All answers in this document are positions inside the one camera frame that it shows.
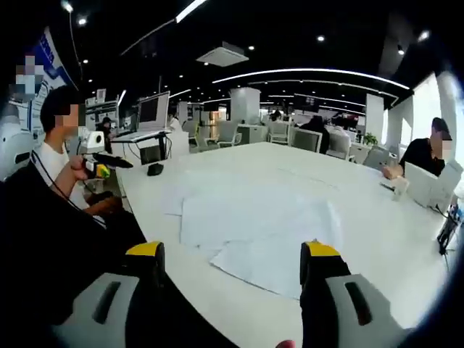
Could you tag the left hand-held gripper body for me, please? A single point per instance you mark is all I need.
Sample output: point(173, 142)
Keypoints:
point(90, 141)

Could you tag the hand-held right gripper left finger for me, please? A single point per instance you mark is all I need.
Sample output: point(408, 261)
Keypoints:
point(108, 308)

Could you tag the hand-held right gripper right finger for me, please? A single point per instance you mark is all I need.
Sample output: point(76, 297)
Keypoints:
point(337, 308)

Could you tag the pile of white printing papers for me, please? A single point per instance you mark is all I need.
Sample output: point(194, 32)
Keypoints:
point(253, 224)

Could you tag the person's left hand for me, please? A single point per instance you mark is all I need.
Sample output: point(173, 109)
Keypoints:
point(78, 169)

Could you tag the person's right hand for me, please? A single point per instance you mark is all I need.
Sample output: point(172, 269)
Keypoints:
point(286, 344)

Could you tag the white storage shelf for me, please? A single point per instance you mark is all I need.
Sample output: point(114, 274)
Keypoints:
point(103, 105)

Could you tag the black pouch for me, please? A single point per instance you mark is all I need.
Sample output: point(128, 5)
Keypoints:
point(156, 169)

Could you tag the black laptop stand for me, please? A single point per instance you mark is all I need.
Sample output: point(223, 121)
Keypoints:
point(164, 146)

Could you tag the monitor on stand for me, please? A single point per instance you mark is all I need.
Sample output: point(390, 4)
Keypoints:
point(154, 110)

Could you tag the white side desk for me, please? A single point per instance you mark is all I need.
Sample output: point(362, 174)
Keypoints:
point(179, 143)

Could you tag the white worn device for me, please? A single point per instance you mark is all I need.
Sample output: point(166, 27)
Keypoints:
point(14, 145)

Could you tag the white table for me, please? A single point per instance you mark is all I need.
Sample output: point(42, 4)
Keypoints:
point(380, 235)

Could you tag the group of white office chairs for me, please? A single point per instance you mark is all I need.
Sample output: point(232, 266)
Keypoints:
point(228, 136)

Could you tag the black pen holder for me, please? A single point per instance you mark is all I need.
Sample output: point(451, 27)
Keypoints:
point(447, 235)

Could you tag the ceiling air conditioner unit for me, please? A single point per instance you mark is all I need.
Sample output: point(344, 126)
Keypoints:
point(223, 54)

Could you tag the long straight ceiling light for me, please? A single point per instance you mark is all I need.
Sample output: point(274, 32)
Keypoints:
point(188, 11)

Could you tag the green potted plant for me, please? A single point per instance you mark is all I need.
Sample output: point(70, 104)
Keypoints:
point(370, 138)

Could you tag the long curved ceiling light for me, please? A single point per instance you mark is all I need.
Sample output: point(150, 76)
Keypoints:
point(308, 73)

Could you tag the blue white wall poster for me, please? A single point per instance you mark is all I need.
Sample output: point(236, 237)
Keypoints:
point(54, 54)

